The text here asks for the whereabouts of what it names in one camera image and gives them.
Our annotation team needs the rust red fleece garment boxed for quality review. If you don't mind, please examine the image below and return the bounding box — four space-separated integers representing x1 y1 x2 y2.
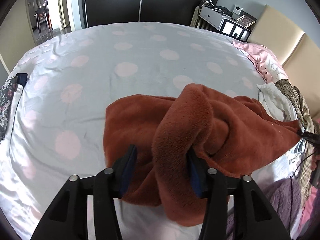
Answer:
103 84 300 226

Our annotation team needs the brown striped garment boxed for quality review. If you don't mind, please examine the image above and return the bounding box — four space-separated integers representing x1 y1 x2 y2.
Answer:
275 79 319 206

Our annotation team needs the purple fuzzy sleeve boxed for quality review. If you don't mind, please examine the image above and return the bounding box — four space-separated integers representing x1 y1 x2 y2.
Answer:
226 177 301 239

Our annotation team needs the white crumpled garment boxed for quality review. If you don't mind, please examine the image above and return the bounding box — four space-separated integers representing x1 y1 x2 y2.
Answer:
257 83 297 122

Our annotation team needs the beige padded headboard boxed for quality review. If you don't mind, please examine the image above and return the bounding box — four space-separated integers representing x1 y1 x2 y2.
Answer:
247 5 320 119

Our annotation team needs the pink patterned pillow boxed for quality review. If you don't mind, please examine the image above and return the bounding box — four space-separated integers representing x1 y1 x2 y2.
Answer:
233 41 289 83

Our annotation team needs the white pink-dotted bed sheet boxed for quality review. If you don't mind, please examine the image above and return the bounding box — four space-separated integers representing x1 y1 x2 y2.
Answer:
0 22 301 240

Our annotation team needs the white bedside cabinet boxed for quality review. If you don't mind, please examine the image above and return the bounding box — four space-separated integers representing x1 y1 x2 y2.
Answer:
200 1 257 42

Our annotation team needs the dark floral folded garment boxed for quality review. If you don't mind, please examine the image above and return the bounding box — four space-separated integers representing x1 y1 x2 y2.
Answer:
0 73 28 141

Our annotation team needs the white radiator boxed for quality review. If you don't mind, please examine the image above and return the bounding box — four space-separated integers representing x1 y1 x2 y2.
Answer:
190 6 212 31

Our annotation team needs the black sliding wardrobe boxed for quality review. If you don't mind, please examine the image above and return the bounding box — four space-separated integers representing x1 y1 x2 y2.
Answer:
84 0 202 27

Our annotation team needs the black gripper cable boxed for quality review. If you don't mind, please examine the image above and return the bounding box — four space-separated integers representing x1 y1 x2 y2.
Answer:
290 149 316 233

